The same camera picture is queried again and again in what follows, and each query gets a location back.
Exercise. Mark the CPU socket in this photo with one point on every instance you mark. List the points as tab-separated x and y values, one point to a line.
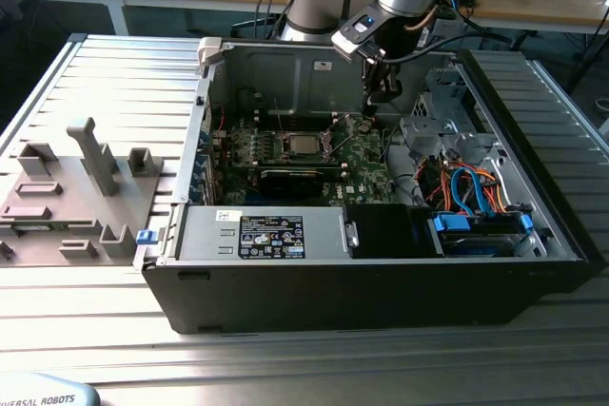
304	157

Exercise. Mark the grey power supply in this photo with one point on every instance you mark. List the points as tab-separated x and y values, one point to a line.
209	235

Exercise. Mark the grey metal disk bay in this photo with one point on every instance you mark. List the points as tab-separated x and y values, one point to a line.
428	132

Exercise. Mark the green motherboard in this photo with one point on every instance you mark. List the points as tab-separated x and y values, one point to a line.
361	163

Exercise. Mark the black graphics card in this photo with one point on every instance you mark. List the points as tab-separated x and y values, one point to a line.
290	182

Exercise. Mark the hard disk in blue carrier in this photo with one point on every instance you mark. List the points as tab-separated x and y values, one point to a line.
449	224

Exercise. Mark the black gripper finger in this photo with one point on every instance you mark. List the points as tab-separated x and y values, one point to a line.
372	87

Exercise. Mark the grey parts rack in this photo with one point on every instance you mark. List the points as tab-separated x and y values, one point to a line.
119	216

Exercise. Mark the white case wall sticker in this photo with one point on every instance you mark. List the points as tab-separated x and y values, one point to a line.
322	64

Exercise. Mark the silver coin battery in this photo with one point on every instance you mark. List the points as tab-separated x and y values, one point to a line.
364	126

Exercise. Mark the blue case latch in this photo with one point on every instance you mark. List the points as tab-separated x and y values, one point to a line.
146	237

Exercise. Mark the pale blue teach pendant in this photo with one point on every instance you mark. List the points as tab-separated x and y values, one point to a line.
47	394

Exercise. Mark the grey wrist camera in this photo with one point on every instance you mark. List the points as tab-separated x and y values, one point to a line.
447	28

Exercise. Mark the white motherboard sticker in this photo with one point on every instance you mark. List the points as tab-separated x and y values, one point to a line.
351	188

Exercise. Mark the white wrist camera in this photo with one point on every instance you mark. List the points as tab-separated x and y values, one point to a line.
347	44

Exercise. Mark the beige case latch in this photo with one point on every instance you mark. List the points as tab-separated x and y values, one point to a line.
209	49

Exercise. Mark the silver CPU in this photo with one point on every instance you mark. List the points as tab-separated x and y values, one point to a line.
304	143

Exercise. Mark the black open PC case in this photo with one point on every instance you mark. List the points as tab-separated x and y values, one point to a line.
333	296

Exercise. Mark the green RAM stick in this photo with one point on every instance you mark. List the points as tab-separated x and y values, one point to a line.
31	227

